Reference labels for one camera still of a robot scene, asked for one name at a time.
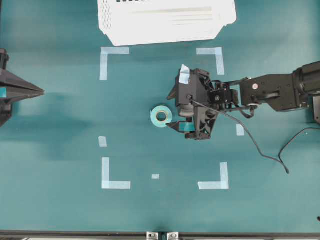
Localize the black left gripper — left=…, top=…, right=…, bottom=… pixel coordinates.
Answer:
left=0, top=48, right=45, bottom=127

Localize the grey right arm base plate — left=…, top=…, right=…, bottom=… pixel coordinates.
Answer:
left=312, top=95, right=320, bottom=124

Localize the small tape piece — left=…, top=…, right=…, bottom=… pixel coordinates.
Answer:
left=98, top=136, right=108, bottom=148
left=236, top=124, right=245, bottom=136
left=151, top=174, right=160, bottom=180

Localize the top-right tape corner marker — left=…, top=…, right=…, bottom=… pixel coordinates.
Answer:
left=196, top=47, right=225, bottom=76

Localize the metal table edge bracket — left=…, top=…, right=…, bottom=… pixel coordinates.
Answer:
left=145, top=231, right=180, bottom=240

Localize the small right tape piece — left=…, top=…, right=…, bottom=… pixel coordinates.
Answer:
left=236, top=124, right=245, bottom=136

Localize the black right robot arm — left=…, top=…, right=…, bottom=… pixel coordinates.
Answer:
left=167, top=62, right=320, bottom=141

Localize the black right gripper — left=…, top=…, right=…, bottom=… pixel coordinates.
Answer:
left=166, top=67, right=218, bottom=141

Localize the teal masking tape roll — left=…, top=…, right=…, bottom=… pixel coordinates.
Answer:
left=150, top=105, right=173, bottom=128

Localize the top-left tape corner marker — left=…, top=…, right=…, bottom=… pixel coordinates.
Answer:
left=99, top=47, right=130, bottom=81

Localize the small left tape piece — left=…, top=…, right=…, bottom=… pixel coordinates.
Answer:
left=98, top=136, right=108, bottom=148

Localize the bottom-right tape corner marker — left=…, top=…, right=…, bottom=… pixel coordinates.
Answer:
left=197, top=162, right=229, bottom=190

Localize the small bottom tape piece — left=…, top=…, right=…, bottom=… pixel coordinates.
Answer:
left=151, top=174, right=160, bottom=180

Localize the white plastic lattice basket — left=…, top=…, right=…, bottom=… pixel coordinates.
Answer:
left=97, top=0, right=237, bottom=47

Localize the black camera cable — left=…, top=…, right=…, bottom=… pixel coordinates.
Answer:
left=189, top=98, right=320, bottom=175

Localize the bottom-left tape corner marker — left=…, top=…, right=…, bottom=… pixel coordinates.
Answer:
left=101, top=157, right=131, bottom=190

